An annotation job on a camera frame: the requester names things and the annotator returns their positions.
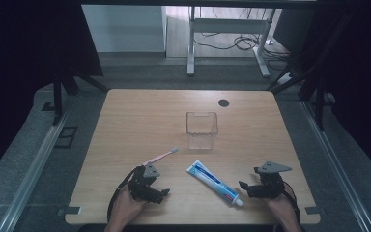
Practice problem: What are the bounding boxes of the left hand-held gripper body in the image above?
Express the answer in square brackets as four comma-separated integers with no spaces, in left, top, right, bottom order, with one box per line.
[128,163,162,205]

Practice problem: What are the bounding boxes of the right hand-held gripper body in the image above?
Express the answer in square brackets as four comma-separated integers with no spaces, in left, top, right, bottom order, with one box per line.
[246,160,294,199]

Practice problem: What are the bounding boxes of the blue and white toothpaste tube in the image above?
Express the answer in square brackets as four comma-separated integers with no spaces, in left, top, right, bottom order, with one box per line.
[186,159,244,208]

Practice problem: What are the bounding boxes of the pink toothbrush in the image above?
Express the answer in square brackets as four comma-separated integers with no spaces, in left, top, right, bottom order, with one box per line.
[140,146,180,167]

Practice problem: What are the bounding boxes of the clear plastic container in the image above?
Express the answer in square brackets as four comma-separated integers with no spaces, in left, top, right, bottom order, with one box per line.
[185,111,219,151]

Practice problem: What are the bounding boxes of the person's left hand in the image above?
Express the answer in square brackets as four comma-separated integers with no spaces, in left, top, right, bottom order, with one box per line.
[110,185,147,227]

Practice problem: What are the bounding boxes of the person's right hand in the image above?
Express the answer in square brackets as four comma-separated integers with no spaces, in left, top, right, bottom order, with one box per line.
[265,188,300,226]

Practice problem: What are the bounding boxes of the black metal stand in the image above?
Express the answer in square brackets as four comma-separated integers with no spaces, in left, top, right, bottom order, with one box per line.
[266,13,352,131]

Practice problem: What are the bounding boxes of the white power strip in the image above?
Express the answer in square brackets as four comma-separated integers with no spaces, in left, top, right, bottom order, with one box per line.
[276,72,296,86]

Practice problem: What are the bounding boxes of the black tripod stand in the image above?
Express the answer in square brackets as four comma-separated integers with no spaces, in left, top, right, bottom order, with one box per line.
[51,72,110,127]

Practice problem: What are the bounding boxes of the black curtain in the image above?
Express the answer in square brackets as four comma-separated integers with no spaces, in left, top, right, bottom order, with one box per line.
[0,0,104,187]
[271,0,371,187]

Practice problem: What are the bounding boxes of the white cabinet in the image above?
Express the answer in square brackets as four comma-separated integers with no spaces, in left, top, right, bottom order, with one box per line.
[81,4,168,53]

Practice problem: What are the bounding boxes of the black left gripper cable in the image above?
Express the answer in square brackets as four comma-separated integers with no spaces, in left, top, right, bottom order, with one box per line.
[106,167,138,223]

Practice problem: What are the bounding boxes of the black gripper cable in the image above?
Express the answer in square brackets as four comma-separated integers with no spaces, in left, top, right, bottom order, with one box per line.
[106,167,138,223]
[281,181,302,226]

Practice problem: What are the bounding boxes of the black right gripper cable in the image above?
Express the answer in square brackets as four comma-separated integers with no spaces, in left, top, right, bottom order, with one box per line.
[281,181,302,226]

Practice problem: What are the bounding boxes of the aluminium rail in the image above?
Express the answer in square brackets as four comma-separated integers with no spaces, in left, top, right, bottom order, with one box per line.
[300,100,370,232]
[0,102,75,232]

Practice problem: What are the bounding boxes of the black floor cables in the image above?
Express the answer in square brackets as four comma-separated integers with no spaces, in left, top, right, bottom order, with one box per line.
[192,7,292,71]

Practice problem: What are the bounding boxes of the white metal desk frame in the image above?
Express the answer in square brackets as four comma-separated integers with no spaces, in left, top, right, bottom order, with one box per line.
[186,6,276,78]

